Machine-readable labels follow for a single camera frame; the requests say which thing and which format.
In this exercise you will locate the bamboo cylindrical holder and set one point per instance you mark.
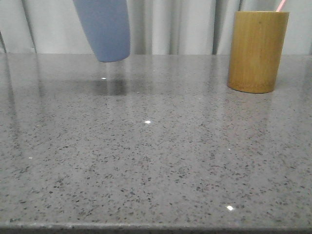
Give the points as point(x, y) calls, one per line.
point(256, 49)

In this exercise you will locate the grey-white curtain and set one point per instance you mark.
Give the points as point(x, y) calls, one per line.
point(158, 27)

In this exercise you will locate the blue plastic cup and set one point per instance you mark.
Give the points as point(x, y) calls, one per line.
point(106, 26)

